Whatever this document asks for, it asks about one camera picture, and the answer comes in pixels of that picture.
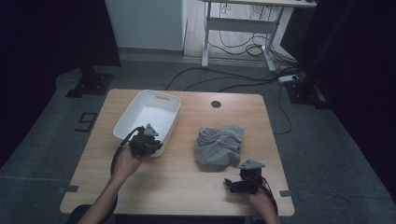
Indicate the white metal desk frame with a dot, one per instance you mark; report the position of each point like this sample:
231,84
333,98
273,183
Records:
239,25

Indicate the white plastic basket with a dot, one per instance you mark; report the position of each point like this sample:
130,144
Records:
152,115

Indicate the dark curtain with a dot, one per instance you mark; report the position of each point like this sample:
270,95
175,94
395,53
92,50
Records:
364,62
40,56

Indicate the grey shorts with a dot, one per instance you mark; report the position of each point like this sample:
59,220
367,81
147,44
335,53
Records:
218,149

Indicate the person's dark clothing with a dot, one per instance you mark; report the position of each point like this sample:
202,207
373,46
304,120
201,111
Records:
74,216

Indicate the black table grommet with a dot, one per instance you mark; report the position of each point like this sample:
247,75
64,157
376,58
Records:
216,104

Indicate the grey tape strip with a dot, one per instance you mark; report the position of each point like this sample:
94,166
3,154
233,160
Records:
70,188
285,193

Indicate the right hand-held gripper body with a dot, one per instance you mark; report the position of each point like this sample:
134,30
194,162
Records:
251,176

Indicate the person's right hand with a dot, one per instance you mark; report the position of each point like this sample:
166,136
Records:
261,200

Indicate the black stand base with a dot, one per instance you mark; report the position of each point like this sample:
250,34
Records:
306,93
93,84

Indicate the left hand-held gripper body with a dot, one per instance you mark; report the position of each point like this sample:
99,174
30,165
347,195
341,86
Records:
141,143

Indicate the person's left hand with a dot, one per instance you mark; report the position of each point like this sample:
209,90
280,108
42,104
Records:
126,163

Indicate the white power strip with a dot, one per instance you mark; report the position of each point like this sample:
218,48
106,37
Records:
288,78

